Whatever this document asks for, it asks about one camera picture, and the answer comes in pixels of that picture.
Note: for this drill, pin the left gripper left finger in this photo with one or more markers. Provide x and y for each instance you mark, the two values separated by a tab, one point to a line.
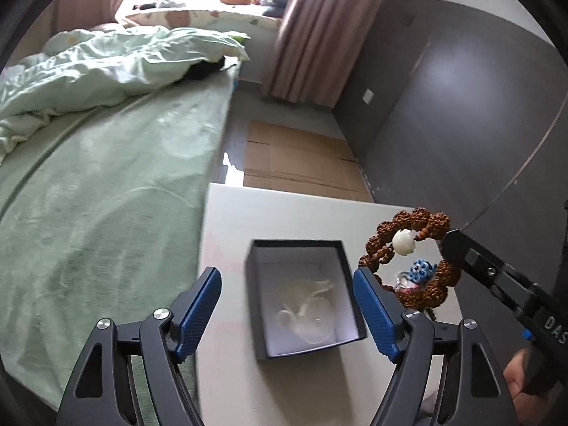
101	389

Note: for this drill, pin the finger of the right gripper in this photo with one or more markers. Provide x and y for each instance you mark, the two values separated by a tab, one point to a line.
522	296

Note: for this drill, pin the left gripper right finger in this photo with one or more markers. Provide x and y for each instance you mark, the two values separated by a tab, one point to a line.
472	390

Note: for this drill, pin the white translucent jewelry piece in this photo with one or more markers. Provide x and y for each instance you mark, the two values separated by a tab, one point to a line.
306	311

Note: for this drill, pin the black jewelry box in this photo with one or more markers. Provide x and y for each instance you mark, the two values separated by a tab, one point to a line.
270	264

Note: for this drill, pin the person's right hand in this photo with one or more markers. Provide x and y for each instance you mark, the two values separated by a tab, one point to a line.
514	374

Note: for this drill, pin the white low table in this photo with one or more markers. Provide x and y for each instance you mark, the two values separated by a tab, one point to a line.
327	383

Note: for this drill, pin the dark grey wardrobe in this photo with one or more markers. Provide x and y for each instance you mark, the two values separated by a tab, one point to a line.
469	118

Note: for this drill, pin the bed with green sheet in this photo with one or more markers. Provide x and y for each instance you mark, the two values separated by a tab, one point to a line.
101	213

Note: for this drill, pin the cardboard floor sheet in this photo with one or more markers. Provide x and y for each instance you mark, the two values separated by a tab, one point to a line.
292	160

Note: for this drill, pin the pink curtain right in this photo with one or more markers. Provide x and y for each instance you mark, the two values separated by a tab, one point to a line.
317	46

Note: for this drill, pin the light green duvet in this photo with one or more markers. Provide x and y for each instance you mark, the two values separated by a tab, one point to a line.
81	70

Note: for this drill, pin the green box on bed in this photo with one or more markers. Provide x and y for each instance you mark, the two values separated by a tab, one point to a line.
242	38

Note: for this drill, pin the patterned window seat cushion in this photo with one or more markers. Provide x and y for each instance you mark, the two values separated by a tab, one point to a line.
205	19

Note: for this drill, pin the orange plush toy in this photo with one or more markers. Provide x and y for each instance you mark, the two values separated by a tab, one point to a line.
240	2

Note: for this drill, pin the white wall outlet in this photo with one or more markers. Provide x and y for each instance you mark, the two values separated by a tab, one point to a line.
368	96

